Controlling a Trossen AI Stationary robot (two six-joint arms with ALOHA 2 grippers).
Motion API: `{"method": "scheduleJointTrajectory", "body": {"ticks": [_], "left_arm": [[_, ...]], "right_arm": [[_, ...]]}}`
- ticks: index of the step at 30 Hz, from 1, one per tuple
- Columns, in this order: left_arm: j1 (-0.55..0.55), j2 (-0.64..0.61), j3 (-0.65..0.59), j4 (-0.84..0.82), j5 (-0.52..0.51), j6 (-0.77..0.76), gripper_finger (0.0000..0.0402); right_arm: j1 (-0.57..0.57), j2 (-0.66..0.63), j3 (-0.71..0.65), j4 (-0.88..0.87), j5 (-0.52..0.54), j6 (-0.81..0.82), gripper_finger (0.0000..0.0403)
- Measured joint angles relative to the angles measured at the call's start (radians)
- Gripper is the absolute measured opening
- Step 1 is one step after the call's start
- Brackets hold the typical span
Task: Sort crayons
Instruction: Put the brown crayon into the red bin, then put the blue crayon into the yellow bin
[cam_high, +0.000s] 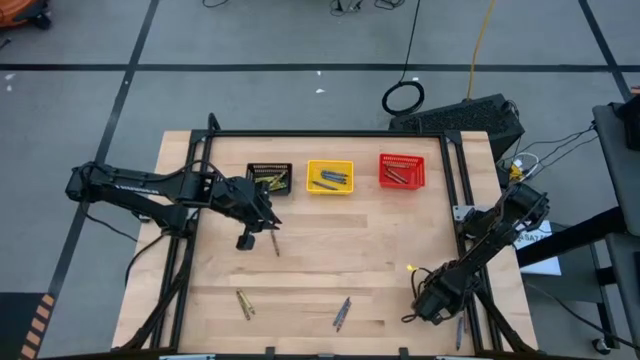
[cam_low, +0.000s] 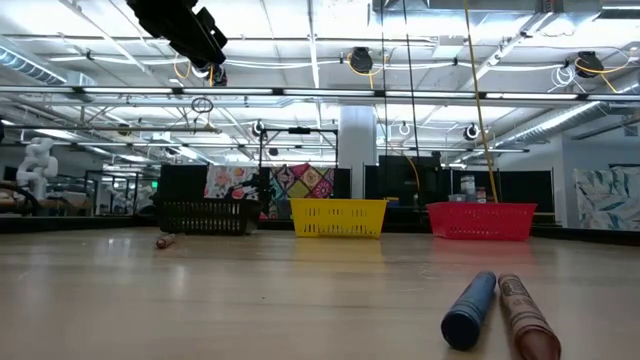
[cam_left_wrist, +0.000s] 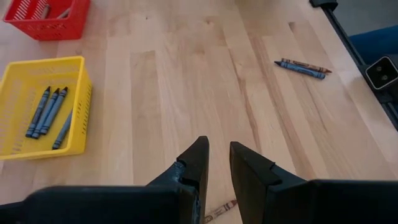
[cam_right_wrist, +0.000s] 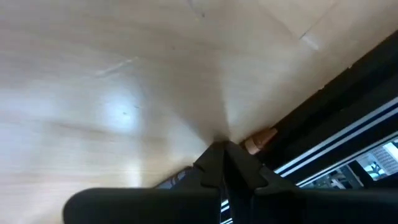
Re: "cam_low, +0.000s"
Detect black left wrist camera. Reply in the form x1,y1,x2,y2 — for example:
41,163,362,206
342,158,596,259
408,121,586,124
195,6,229,52

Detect black hanging cable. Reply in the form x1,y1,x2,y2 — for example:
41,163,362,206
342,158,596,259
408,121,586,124
379,0,389,157
402,0,421,159

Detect patchwork patterned cloth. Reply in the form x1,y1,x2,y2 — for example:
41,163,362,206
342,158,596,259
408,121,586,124
269,163,336,220

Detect stacked plastic containers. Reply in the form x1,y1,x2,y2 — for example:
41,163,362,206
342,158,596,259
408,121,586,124
459,174,489,204

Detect floral patterned cloth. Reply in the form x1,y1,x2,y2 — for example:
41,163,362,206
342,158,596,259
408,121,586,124
203,165,261,202

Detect black plastic basket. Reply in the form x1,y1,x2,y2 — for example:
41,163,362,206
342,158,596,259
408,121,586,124
152,197,261,236

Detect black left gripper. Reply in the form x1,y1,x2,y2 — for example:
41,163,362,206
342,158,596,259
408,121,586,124
125,0,221,69

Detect black frame stand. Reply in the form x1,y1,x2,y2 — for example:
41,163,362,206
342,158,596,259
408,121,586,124
257,127,340,221

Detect leaf patterned cloth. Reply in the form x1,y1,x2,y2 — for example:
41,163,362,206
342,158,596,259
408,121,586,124
573,164,640,232

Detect yellow plastic basket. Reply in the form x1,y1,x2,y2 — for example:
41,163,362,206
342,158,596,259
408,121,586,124
290,198,389,239

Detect blue crayon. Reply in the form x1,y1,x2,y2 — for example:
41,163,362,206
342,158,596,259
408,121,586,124
440,270,499,351

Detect white pillar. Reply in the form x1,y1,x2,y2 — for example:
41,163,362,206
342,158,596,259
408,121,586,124
338,104,378,200

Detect black partition panel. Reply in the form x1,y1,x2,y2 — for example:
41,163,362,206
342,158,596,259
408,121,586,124
159,163,209,201
364,154,454,207
452,168,555,214

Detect red plastic basket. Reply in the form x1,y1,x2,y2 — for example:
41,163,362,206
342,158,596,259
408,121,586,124
427,201,538,242

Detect yellow hanging cable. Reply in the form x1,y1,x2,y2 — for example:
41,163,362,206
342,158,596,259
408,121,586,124
463,0,500,204

